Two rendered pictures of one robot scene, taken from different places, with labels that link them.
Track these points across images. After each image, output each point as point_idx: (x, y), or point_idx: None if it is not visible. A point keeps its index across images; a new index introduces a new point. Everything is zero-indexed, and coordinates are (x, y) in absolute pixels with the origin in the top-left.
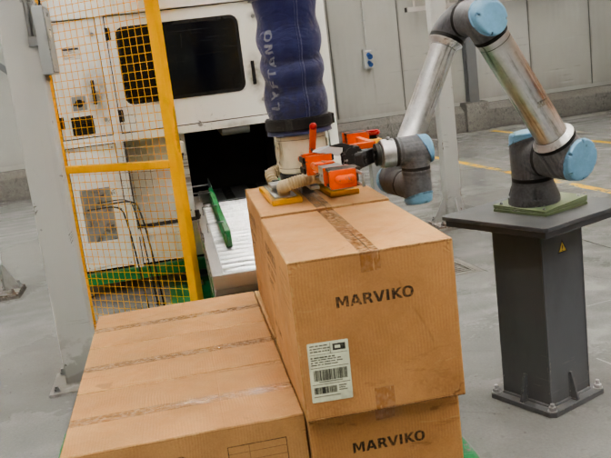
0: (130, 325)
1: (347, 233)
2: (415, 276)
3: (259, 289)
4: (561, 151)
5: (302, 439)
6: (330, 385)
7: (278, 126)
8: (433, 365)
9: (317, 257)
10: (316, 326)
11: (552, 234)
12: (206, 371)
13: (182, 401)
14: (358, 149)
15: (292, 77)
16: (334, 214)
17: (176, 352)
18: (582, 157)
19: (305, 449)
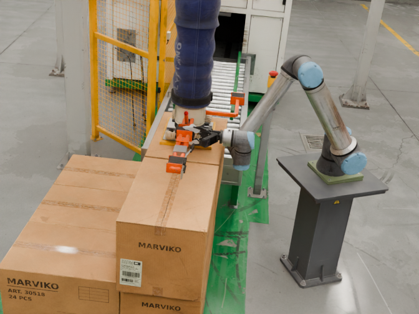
0: (83, 170)
1: (168, 199)
2: (183, 244)
3: None
4: (342, 157)
5: (116, 293)
6: (130, 279)
7: (175, 98)
8: (185, 285)
9: (133, 221)
10: (126, 252)
11: (321, 201)
12: (96, 227)
13: (72, 247)
14: (209, 133)
15: (187, 75)
16: None
17: (91, 204)
18: (354, 164)
19: (117, 297)
